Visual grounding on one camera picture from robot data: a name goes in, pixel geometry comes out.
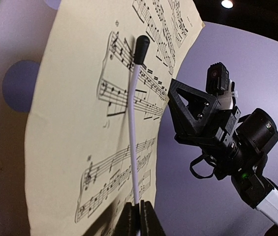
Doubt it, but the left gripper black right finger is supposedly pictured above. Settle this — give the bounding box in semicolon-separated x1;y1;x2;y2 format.
140;200;166;236

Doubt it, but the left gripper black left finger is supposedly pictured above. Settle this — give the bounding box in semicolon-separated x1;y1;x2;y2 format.
112;202;136;236

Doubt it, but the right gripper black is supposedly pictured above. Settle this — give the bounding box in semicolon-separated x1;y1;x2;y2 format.
168;79;241;152

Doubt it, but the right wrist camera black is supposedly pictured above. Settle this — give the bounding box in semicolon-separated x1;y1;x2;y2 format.
206;62;235;96

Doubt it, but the white perforated music stand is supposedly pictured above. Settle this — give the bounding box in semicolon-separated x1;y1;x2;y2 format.
0;0;207;236

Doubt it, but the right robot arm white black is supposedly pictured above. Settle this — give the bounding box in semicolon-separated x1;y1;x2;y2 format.
168;80;278;227

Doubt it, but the yellow sheet music page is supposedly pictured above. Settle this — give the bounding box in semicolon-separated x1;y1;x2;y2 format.
25;0;204;236

